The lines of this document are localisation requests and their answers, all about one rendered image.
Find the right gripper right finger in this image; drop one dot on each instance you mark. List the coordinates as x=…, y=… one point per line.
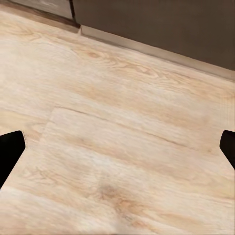
x=227, y=146

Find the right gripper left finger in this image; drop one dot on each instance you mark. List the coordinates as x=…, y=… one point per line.
x=12, y=145

